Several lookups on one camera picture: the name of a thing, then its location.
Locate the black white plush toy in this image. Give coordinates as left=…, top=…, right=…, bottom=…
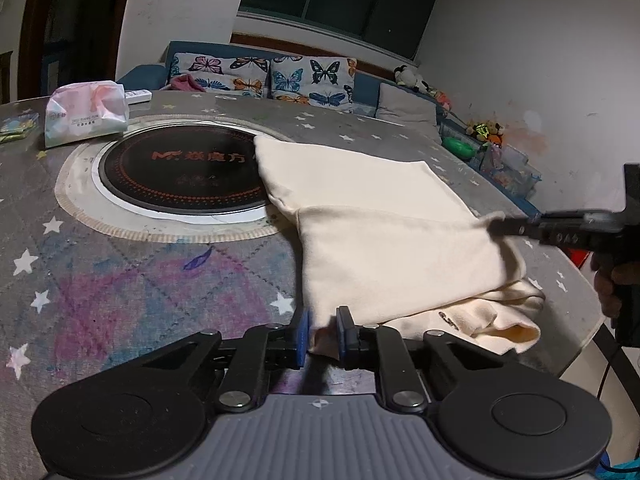
left=395, top=66, right=431, bottom=93

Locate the white pink tissue pack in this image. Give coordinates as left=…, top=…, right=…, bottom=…
left=45, top=81, right=130, bottom=148

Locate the person's right hand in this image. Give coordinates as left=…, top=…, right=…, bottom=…
left=591, top=259, right=640, bottom=320

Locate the round black induction cooktop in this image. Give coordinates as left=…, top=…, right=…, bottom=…
left=97, top=127, right=273, bottom=214

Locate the square butterfly print pillow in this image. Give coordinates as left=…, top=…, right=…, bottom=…
left=270, top=56, right=358, bottom=108

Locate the pink cloth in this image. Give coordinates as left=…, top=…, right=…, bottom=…
left=170, top=74, right=206, bottom=92

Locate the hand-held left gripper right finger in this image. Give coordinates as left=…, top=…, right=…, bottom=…
left=336, top=306, right=507, bottom=413

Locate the blue sofa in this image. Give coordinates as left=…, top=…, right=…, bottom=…
left=116, top=41, right=543, bottom=216

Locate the green round toy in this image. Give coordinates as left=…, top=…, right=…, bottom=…
left=445, top=137, right=476, bottom=159

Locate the dark wooden door frame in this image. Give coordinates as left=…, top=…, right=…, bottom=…
left=20, top=0, right=136, bottom=101

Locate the clear storage bin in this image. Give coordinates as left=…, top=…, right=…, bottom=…
left=480, top=145, right=543, bottom=197

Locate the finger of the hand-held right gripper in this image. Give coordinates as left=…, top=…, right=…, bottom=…
left=487, top=212, right=546, bottom=242

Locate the grey pillow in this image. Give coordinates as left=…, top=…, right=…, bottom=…
left=376, top=83, right=438, bottom=126

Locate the wide butterfly print pillow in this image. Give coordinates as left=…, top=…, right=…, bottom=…
left=169, top=53, right=271, bottom=98

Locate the dark window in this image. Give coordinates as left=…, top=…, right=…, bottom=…
left=237, top=0, right=446, bottom=58

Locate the green yellow snack packet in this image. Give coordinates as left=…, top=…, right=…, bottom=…
left=0, top=115, right=40, bottom=144

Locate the thin black cable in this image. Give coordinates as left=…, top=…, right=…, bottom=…
left=597, top=322, right=623, bottom=413

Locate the cream shirt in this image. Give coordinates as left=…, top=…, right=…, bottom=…
left=254, top=135, right=546, bottom=356

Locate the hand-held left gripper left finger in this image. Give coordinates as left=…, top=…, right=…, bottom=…
left=142, top=307, right=313, bottom=413

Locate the pile of small plush toys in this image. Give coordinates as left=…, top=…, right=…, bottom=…
left=467, top=120, right=503, bottom=147

